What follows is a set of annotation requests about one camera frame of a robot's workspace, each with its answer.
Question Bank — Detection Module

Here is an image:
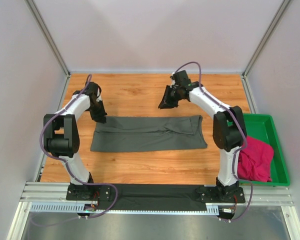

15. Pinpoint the left aluminium corner post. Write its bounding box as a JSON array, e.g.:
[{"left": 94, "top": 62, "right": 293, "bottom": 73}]
[{"left": 25, "top": 0, "right": 71, "bottom": 77}]

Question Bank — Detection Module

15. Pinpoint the grey slotted cable duct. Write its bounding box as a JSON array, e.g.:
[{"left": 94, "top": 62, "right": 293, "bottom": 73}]
[{"left": 29, "top": 201, "right": 220, "bottom": 216}]

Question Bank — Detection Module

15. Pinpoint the aluminium frame rail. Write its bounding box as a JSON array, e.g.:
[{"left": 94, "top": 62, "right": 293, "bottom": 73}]
[{"left": 20, "top": 182, "right": 294, "bottom": 207}]

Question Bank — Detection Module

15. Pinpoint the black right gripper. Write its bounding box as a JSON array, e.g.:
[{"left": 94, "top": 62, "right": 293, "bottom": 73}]
[{"left": 158, "top": 85, "right": 182, "bottom": 110}]

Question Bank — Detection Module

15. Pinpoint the grey t-shirt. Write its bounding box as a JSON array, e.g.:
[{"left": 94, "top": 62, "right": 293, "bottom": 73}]
[{"left": 90, "top": 115, "right": 208, "bottom": 153}]

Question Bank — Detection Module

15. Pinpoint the pink t-shirt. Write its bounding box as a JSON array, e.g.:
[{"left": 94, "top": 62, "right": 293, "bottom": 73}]
[{"left": 237, "top": 136, "right": 274, "bottom": 183}]

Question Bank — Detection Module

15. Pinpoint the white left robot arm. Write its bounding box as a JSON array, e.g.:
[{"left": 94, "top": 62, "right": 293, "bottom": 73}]
[{"left": 39, "top": 82, "right": 107, "bottom": 201}]

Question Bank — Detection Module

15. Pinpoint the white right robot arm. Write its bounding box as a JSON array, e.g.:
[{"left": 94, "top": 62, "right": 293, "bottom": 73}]
[{"left": 158, "top": 70, "right": 247, "bottom": 202}]

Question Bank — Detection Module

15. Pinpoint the right aluminium corner post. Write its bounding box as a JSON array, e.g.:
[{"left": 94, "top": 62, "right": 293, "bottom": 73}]
[{"left": 241, "top": 0, "right": 293, "bottom": 77}]

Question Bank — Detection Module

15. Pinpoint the aluminium corner post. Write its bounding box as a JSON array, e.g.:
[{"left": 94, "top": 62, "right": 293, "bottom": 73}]
[
  {"left": 241, "top": 0, "right": 293, "bottom": 77},
  {"left": 25, "top": 0, "right": 71, "bottom": 77}
]

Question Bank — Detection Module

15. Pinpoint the green plastic tray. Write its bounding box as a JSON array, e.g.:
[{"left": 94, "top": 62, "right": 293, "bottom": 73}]
[{"left": 243, "top": 113, "right": 290, "bottom": 187}]

